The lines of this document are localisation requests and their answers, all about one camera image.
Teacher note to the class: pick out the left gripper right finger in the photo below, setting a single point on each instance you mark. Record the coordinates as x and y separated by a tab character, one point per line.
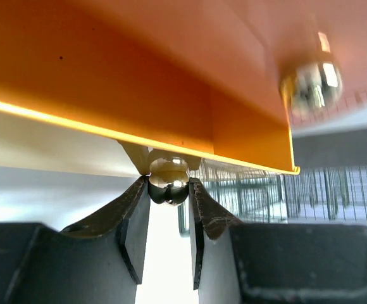
238	262

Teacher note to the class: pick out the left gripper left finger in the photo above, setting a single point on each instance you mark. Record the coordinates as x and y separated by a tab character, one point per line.
99	259

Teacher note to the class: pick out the round drawer storage box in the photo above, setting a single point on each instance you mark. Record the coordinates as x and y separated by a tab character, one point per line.
221	80

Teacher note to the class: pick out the green wire mesh organizer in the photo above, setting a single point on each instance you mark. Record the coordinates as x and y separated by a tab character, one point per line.
331	149

